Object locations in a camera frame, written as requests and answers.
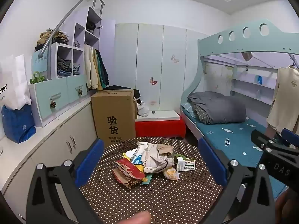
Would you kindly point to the grey metal handrail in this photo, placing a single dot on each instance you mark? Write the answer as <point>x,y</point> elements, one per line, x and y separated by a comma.
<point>50,38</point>

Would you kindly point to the teal printed bed sheet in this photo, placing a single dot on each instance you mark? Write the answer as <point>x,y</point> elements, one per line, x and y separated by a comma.
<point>233,135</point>

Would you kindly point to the red crumpled paper bag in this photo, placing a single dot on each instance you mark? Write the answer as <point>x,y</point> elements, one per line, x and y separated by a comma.
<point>127,172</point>

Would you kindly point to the grey folded clothes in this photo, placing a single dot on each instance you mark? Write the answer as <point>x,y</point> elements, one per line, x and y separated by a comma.
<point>76,43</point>
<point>64,67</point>
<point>76,69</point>

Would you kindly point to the blue shopping bag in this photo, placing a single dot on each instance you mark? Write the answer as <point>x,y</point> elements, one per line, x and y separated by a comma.
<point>18,123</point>

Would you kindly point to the white plastic bag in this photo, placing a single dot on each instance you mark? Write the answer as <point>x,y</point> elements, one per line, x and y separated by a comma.
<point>143,109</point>

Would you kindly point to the brown hanging cloth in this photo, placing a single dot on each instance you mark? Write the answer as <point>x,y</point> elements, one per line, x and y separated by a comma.
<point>246,56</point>

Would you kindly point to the small blue box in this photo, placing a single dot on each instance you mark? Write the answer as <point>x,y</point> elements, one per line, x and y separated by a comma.
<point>259,79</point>

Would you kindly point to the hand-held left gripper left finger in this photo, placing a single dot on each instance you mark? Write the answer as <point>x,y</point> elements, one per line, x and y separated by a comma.
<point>90,158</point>

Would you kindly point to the green hanging shirt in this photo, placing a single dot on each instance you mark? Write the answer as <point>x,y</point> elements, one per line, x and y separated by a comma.
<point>99,72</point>

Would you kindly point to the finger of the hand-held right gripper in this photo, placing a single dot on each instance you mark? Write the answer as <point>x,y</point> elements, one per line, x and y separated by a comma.
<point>290,137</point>
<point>280,165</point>

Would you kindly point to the red storage bench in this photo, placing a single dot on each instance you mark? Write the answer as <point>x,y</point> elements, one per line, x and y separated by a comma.
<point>158,126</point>

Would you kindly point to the blue white wrapper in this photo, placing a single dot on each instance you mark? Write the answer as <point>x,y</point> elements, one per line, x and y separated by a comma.
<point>137,160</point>

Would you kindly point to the pale green wardrobe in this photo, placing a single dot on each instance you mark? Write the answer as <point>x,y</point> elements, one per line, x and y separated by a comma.
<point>149,51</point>

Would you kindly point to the small white carton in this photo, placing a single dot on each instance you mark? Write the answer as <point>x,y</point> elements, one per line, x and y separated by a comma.
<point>185,164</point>

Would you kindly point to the round polka-dot table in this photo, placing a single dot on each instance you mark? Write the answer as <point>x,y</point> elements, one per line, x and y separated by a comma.
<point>163,203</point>

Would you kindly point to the person's left hand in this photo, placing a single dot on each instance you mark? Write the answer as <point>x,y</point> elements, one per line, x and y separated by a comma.
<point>137,218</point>

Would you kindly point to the pinecone ornament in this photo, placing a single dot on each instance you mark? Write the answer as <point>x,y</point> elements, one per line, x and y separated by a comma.
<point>80,92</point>
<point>53,104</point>

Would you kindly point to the grey folded duvet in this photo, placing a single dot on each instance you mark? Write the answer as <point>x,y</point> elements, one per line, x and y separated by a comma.
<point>219,108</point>

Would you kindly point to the white stepped shelf unit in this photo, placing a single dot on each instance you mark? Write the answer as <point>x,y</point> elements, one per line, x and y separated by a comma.
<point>60,95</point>

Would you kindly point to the brown cardboard box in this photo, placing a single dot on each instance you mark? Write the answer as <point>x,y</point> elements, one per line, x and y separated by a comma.
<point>112,114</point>

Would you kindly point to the blue clothes hanger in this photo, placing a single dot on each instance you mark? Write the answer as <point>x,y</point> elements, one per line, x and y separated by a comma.
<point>293,61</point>

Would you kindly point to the white wall shelf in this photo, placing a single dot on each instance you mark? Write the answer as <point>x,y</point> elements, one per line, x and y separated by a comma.
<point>252,88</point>

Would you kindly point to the black bag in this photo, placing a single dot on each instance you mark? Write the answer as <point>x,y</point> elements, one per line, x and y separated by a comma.
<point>123,88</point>

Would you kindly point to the beige butterfly sticker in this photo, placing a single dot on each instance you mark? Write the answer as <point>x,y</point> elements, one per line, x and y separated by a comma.
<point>175,59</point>

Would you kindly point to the green artificial plant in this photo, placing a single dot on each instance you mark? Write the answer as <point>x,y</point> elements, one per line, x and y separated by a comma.
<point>37,78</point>

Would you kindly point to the white low cabinet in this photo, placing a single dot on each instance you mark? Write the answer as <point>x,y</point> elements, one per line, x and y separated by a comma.
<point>53,140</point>

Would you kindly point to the brown clothes pile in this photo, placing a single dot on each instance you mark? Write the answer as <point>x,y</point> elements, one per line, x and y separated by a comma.
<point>58,37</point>

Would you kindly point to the beige hanging sweater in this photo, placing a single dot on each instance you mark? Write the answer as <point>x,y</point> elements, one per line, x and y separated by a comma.
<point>285,98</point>

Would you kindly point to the white paper bag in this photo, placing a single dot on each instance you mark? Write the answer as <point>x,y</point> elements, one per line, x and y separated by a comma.
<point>14,81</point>

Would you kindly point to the dark hanging jacket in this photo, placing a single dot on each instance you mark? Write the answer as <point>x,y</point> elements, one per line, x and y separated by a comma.
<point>104,72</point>

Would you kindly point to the cream hanging jacket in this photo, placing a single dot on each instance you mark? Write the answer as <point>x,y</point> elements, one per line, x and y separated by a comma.
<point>91,67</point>

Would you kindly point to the light blue pillow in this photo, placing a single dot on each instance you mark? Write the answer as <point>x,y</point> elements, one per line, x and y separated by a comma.
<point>188,109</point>

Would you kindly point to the black folded clothes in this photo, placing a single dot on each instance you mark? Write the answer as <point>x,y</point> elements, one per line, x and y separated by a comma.
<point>90,26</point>

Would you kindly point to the green yellow card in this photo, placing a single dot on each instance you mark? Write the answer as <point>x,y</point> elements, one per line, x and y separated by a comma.
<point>146,179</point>

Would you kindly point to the faded pink butterfly sticker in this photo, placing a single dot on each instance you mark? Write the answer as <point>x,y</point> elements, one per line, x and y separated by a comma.
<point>153,102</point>

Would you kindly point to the brown crumpled paper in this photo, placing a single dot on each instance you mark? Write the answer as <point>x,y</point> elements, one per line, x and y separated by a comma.
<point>164,149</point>

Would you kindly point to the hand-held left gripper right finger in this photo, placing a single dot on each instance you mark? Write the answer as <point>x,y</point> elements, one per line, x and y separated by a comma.
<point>211,162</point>

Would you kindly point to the teal bunk bed frame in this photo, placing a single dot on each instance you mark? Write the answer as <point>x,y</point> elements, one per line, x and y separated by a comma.
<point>210,43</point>

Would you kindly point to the white crumpled paper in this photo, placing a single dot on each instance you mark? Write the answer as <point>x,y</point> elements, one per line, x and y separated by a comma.
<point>156,163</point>

